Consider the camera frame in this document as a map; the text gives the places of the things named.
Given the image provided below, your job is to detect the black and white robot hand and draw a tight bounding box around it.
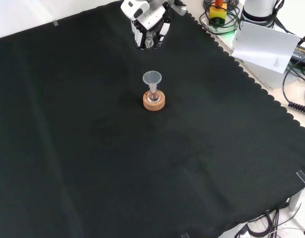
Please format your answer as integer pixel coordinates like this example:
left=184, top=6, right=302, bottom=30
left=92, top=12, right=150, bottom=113
left=121, top=0, right=188, bottom=51

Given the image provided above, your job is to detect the clear plastic funnel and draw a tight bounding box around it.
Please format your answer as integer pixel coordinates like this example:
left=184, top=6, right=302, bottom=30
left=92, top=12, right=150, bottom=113
left=142, top=70, right=164, bottom=93

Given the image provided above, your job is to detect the black tripod leg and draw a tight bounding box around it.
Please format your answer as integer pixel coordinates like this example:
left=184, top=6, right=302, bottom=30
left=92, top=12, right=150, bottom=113
left=297, top=26, right=305, bottom=48

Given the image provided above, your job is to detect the cork ring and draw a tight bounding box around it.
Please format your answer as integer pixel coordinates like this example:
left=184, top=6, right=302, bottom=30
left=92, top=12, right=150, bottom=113
left=142, top=89, right=167, bottom=112

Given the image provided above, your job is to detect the aluminium profile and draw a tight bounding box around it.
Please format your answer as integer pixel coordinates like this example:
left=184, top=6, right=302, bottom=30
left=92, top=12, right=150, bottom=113
left=288, top=185, right=305, bottom=212

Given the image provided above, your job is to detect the black cloth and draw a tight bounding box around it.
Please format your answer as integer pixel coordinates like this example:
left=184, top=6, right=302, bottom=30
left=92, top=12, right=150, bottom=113
left=0, top=0, right=305, bottom=238

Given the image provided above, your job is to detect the yellow stop button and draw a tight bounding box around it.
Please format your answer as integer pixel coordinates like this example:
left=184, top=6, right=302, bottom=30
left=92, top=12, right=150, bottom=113
left=208, top=0, right=228, bottom=26

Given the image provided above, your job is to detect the black power supply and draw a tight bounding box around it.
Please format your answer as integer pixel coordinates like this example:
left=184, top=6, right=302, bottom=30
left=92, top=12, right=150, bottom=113
left=290, top=45, right=305, bottom=64

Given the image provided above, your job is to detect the grey box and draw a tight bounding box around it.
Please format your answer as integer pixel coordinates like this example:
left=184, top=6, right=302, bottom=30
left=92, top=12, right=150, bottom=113
left=238, top=59, right=290, bottom=90

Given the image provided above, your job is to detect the black cable bundle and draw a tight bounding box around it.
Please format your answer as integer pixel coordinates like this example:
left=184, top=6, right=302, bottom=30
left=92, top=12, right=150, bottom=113
left=233, top=208, right=305, bottom=238

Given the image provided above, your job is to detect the clear round-bottom flask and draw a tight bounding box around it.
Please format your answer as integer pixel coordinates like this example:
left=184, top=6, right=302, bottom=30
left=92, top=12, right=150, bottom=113
left=146, top=83, right=160, bottom=103

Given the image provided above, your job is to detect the pale board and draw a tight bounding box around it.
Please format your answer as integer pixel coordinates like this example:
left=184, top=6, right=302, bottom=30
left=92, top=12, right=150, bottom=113
left=232, top=20, right=301, bottom=74

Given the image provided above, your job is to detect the black coiled cable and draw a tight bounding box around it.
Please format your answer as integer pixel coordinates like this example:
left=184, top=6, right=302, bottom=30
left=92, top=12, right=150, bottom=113
left=282, top=63, right=305, bottom=115

